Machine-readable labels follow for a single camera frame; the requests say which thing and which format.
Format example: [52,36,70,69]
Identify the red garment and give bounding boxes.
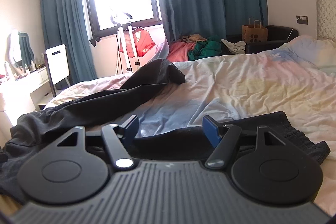
[119,27,156,58]

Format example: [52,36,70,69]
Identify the cosmetics on dresser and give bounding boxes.
[0,57,47,81]

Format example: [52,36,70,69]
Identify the beige cloth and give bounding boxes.
[181,34,208,43]

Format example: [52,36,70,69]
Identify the white garment steamer stand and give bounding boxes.
[110,13,140,74]

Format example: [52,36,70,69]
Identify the brown paper bag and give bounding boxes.
[242,17,269,43]

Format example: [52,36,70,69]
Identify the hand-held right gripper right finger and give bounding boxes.
[203,115,287,169]

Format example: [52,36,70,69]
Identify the wavy white framed mirror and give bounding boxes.
[6,29,35,70]

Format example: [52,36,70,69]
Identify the pastel bed duvet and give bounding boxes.
[0,35,336,216]

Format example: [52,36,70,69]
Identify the black armchair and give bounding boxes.
[226,25,300,55]

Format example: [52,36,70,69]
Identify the black pants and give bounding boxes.
[0,59,331,205]

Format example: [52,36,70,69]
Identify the white cloth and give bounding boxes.
[221,39,247,55]

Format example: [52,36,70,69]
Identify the green cloth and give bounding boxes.
[188,35,222,61]

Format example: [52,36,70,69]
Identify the pastel pillow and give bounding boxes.
[280,35,336,74]

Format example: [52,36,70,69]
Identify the white chair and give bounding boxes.
[44,43,72,97]

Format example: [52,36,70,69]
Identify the white quilted headboard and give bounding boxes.
[316,0,336,41]

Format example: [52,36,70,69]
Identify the pink cloth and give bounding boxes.
[155,42,198,63]

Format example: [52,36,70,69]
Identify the white dresser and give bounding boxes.
[0,67,51,125]

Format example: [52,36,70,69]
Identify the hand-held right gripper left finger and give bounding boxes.
[56,115,139,171]

